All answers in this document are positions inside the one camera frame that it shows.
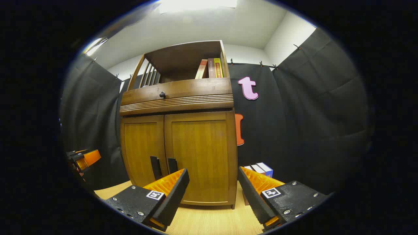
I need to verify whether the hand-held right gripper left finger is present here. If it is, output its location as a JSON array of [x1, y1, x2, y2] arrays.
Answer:
[[104, 168, 190, 232]]

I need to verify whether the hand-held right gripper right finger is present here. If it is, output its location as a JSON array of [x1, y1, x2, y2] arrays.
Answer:
[[237, 166, 330, 233]]

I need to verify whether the wooden shoe cabinet door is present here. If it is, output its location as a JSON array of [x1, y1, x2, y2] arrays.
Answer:
[[164, 111, 238, 207], [120, 115, 169, 188]]

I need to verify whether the wooden double-door shoe cabinet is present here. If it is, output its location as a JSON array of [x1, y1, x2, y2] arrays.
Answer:
[[119, 40, 238, 209]]

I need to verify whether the wooden cabinet drawer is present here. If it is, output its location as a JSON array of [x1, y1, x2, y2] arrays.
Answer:
[[121, 78, 233, 105]]

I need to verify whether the blue book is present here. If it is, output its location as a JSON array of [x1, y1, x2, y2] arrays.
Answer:
[[256, 162, 273, 178]]

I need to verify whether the black backdrop cloth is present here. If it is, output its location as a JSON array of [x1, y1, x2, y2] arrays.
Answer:
[[60, 28, 371, 196]]

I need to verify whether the red and cream book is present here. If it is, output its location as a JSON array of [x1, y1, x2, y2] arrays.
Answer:
[[195, 59, 208, 79]]

